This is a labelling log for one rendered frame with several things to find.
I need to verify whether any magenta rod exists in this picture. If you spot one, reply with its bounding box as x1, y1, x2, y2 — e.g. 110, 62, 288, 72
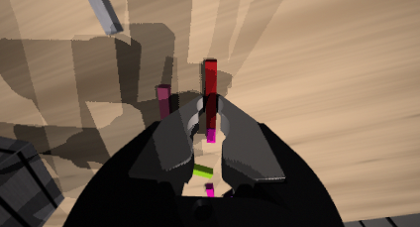
206, 128, 216, 143
206, 183, 214, 196

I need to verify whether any grey rod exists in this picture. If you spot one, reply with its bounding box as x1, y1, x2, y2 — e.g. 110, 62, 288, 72
88, 0, 123, 35

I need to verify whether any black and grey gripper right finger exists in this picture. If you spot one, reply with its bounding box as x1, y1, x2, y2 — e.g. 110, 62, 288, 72
216, 95, 345, 227

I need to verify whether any purple rod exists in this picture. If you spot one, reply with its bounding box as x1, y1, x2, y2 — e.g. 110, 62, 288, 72
223, 189, 234, 197

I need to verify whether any lime green rod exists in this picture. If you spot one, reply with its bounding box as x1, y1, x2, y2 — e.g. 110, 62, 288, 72
193, 164, 213, 178

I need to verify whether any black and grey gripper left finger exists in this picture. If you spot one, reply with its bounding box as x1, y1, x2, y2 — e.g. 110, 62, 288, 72
62, 94, 206, 227

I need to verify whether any pink rod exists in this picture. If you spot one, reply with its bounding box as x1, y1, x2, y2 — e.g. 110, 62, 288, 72
157, 84, 172, 119

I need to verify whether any red rod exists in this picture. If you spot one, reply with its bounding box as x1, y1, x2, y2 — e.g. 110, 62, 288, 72
205, 59, 217, 128

